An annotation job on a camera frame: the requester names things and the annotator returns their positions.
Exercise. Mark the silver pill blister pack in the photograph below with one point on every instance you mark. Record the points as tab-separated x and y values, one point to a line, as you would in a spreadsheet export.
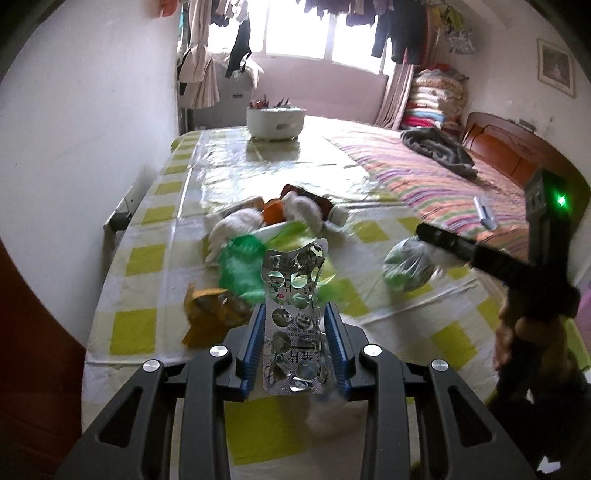
294	361

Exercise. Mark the dark hanging clothes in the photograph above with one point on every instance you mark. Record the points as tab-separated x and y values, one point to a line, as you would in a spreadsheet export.
403	23

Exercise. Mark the beige curtain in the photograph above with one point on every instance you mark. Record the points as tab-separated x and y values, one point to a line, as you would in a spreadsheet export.
196	77

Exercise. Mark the checkered yellow white tablecloth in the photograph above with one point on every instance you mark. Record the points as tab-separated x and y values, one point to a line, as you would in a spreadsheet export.
140	312

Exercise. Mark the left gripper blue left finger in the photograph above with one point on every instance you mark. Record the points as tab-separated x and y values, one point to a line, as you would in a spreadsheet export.
251	349

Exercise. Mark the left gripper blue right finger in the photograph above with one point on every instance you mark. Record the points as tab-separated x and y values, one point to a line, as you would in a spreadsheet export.
340	348

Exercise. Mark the white remote on bed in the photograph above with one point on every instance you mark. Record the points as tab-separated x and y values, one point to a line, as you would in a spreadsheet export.
485	213

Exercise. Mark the white round pot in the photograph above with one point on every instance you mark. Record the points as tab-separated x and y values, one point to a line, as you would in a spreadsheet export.
276	123

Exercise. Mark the wooden bed headboard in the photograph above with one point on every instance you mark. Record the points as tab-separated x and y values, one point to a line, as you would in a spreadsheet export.
517	153

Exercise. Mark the dark green fuzzy plush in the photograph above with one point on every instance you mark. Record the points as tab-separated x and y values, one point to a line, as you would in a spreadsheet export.
408	267

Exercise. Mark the person's right hand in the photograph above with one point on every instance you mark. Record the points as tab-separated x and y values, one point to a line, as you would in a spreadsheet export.
523	341

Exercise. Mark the dark red wooden door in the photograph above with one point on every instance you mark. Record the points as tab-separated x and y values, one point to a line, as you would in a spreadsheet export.
41	376

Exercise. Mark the stack of folded quilts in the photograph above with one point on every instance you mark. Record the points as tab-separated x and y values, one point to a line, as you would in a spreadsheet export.
437	99

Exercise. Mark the framed wall picture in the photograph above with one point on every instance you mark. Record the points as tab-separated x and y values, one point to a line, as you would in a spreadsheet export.
556	68

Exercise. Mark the brown small bottle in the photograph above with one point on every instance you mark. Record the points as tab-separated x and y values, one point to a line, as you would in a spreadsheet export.
333	213

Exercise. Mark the dark grey blanket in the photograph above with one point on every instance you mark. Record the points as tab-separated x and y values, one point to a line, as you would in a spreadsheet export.
437	145

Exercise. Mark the white crumpled tissue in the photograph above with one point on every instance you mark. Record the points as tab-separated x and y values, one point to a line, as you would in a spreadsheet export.
221	230

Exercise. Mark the green plastic bag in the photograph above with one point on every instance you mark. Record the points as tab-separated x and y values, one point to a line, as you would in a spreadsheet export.
241	260

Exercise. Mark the yellow foil snack wrapper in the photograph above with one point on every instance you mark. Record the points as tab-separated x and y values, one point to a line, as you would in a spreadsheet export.
211	313

